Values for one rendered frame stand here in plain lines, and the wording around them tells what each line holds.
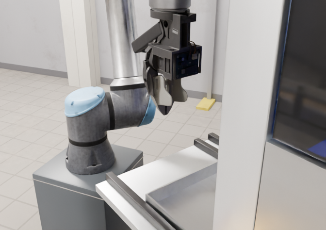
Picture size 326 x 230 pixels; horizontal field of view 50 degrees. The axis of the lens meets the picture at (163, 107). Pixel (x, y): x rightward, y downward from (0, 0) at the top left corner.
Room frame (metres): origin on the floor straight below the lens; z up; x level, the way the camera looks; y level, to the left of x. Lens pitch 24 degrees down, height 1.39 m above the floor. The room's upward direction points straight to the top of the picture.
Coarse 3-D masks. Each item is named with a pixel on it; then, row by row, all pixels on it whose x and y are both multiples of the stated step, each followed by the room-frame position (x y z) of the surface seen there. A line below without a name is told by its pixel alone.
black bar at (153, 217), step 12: (108, 180) 0.71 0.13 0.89; (120, 180) 0.69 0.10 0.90; (120, 192) 0.66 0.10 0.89; (132, 192) 0.64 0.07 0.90; (132, 204) 0.62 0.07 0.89; (144, 204) 0.60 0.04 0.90; (144, 216) 0.58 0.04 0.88; (156, 216) 0.56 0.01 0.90; (156, 228) 0.55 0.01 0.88; (168, 228) 0.53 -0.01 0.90
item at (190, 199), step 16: (192, 176) 0.70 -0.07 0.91; (208, 176) 0.73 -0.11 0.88; (160, 192) 0.64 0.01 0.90; (176, 192) 0.67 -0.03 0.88; (192, 192) 0.67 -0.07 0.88; (208, 192) 0.67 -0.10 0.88; (160, 208) 0.58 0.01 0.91; (176, 208) 0.61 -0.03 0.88; (192, 208) 0.61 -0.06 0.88; (208, 208) 0.61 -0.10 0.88; (176, 224) 0.53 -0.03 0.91; (192, 224) 0.56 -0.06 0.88; (208, 224) 0.56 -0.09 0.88
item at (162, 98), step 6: (156, 78) 0.64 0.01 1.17; (162, 78) 0.63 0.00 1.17; (156, 84) 0.64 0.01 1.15; (162, 84) 0.63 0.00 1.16; (156, 90) 0.64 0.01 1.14; (162, 90) 0.63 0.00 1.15; (150, 96) 0.65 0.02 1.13; (156, 96) 0.64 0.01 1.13; (162, 96) 0.63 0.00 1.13; (168, 96) 0.62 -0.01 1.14; (156, 102) 0.64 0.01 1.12; (162, 102) 0.64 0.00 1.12; (168, 102) 0.62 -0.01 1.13; (162, 108) 0.65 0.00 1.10; (162, 114) 0.66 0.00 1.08
